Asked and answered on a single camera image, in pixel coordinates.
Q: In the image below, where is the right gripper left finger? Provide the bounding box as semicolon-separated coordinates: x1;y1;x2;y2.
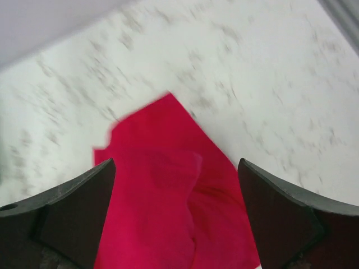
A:
1;159;116;268

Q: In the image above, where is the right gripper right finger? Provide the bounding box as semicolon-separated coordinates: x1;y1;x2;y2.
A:
238;159;358;268

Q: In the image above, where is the red t shirt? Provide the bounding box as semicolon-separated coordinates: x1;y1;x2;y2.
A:
94;94;260;268

